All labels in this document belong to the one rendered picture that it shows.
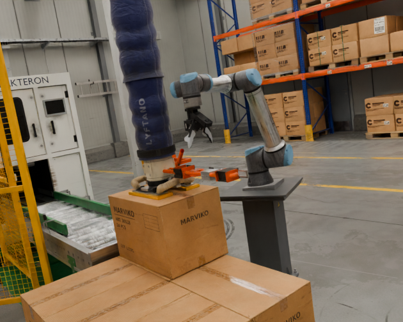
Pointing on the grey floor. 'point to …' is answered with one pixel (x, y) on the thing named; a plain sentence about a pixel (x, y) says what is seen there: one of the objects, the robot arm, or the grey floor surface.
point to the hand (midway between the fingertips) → (201, 145)
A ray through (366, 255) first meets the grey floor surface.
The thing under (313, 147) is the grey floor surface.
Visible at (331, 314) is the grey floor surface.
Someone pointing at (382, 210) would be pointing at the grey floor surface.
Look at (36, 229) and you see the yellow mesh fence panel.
